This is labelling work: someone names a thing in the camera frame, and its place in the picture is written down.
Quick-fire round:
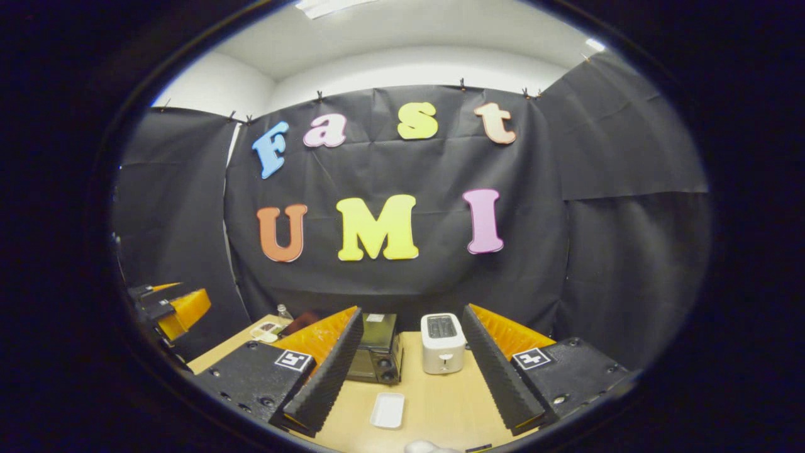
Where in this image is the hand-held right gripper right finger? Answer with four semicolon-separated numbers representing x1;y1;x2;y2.
462;305;633;437

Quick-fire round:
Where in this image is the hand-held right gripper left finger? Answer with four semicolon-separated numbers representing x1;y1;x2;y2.
189;306;365;439

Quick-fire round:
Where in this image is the black electric oven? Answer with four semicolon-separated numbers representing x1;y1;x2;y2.
280;311;404;386

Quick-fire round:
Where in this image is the white toaster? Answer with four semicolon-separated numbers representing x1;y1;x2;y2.
420;313;467;376

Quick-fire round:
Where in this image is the small white tray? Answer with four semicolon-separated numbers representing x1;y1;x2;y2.
370;393;406;430

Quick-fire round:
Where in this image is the white divided snack plate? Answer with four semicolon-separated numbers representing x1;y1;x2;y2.
250;322;284;344

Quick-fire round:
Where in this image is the long ceiling light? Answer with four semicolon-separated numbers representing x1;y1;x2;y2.
295;0;379;19

